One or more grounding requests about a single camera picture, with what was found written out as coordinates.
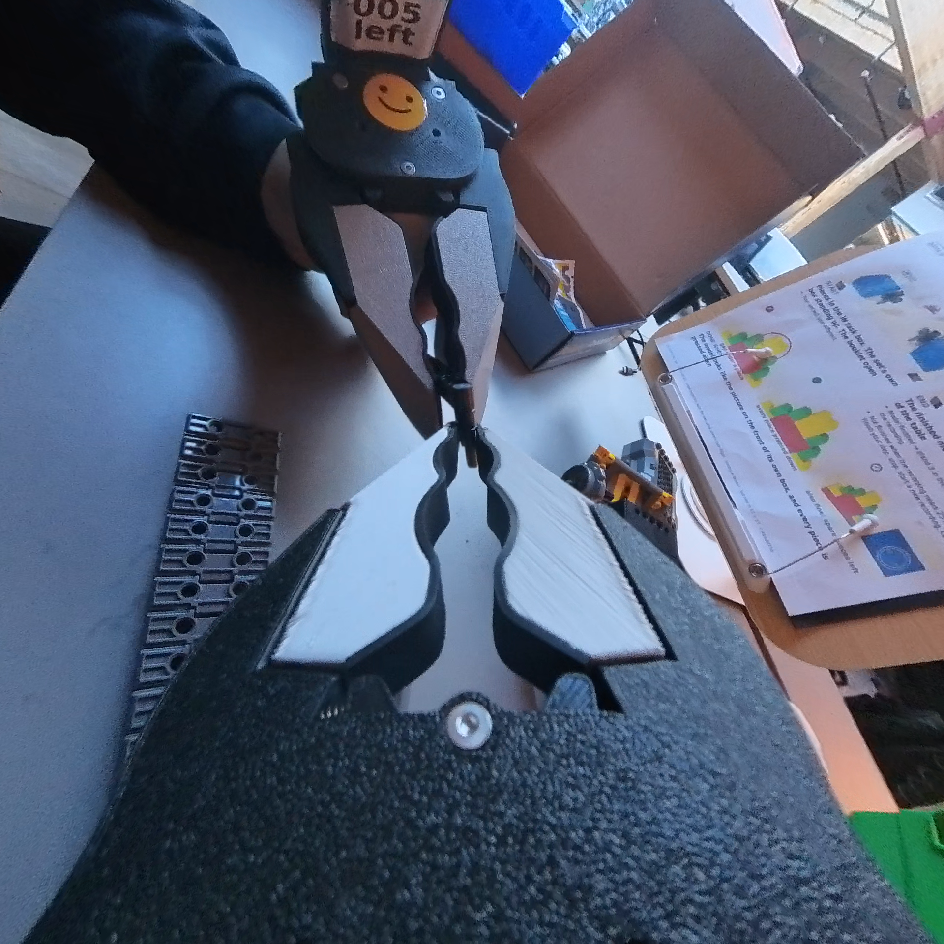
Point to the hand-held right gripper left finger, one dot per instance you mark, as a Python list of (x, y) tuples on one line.
[(361, 582)]

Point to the robot kit instruction booklet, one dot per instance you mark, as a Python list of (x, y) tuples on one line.
[(560, 287)]

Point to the long black perforated beam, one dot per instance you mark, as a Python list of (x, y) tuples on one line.
[(461, 402)]

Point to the yellow black toy car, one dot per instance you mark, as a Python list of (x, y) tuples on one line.
[(634, 479)]

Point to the large blue box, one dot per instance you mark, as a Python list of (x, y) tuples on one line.
[(516, 37)]

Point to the flat grey track strip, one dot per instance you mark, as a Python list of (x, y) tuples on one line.
[(206, 531)]

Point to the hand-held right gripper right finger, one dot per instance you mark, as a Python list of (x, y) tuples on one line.
[(575, 582)]

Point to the green plastic bin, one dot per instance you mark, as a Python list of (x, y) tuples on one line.
[(900, 870)]

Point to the instruction sheet on stand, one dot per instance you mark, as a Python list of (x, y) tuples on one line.
[(811, 641)]

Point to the person's left forearm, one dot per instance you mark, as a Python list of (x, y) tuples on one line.
[(147, 110)]

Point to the person's left hand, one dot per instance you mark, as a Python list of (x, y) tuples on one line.
[(284, 214)]

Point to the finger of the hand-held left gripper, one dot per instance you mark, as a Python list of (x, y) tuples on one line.
[(383, 295), (472, 280)]

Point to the grey cardboard box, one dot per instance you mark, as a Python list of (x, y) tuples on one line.
[(664, 162)]

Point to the printed instruction sheet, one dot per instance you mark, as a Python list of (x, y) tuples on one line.
[(811, 457)]

